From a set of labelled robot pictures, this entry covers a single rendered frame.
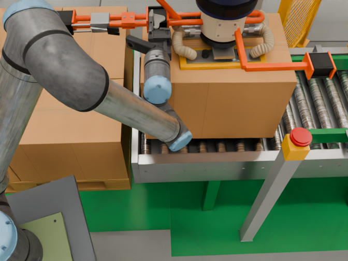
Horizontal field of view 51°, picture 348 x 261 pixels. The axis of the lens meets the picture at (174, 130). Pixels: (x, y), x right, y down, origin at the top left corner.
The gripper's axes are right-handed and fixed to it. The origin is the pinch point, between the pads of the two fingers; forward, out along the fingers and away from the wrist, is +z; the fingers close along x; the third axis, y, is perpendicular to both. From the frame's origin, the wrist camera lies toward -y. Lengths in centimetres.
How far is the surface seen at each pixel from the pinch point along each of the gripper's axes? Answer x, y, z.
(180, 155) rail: -51, 11, -31
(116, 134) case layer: -56, -19, -15
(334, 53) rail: -50, 99, 31
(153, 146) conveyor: -61, -1, -19
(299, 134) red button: -6, 48, -50
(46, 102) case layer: -56, -55, 5
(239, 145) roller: -55, 40, -24
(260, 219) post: -76, 50, -52
